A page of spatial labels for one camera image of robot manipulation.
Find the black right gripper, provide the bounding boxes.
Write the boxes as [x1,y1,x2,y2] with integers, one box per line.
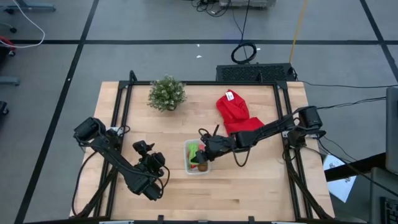
[190,135,238,165]

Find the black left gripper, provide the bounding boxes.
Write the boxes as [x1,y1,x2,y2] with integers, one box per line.
[132,140,155,156]

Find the clear plastic tupperware container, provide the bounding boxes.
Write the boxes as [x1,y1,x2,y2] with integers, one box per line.
[183,138,212,175]

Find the small potted green plant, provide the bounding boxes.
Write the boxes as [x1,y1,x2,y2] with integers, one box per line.
[147,74,188,112]

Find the red cloth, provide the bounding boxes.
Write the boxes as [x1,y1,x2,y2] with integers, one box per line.
[215,89,266,137]

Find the black vented computer case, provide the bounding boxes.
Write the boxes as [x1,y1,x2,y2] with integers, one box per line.
[216,63,297,83]

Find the white paper sheet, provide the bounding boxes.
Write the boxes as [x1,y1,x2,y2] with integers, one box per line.
[322,154,358,203]

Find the grey table foot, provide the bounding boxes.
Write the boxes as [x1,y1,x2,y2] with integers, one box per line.
[0,0,57,14]
[0,76,21,87]

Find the black desk edge bar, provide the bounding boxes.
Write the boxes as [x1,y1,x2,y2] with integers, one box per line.
[325,152,387,183]

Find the grey equipment box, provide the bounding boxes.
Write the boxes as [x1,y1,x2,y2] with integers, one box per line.
[218,0,277,9]

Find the red chair base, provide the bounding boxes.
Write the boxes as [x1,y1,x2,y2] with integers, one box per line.
[0,35,17,58]

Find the black aluminium table frame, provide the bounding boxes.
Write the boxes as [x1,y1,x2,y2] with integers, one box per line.
[70,70,335,224]

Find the black hanging cable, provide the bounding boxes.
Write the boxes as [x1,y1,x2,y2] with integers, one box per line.
[230,0,258,65]

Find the tangled black cables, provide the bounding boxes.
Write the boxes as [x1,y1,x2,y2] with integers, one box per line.
[190,0,233,18]

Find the white floor cable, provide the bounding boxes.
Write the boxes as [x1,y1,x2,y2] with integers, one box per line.
[0,0,46,50]

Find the yellow hanging cable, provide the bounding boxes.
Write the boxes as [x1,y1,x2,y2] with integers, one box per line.
[288,0,309,64]

